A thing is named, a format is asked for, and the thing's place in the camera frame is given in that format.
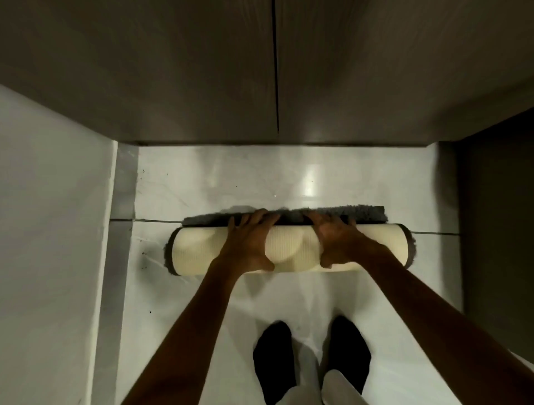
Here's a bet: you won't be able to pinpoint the person's right hand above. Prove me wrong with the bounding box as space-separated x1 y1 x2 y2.
306 211 378 270

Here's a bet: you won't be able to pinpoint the person's left hand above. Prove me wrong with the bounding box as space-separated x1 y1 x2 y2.
214 208 281 274

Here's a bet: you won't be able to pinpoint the grey shag mat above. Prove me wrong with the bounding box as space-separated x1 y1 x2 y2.
164 205 417 277

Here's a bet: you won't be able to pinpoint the person's left forearm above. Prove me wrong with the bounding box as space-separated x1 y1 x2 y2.
120 255 238 405

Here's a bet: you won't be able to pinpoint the person's right forearm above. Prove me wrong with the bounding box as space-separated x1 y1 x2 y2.
360 245 534 405

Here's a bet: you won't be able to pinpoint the black right sock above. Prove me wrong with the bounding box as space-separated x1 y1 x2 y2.
319 315 372 395

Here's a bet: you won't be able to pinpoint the black sock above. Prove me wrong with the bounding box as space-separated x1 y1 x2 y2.
252 320 298 405
319 315 372 395

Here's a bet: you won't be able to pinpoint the black left sock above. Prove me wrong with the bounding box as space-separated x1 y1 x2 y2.
252 320 298 405

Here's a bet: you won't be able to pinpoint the grey skirting strip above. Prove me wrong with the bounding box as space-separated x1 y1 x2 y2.
90 141 140 405

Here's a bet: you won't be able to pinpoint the white trousers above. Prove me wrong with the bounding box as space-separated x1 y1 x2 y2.
276 369 369 405

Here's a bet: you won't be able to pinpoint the grey cabinet door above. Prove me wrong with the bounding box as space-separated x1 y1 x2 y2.
0 0 279 146
273 0 534 147

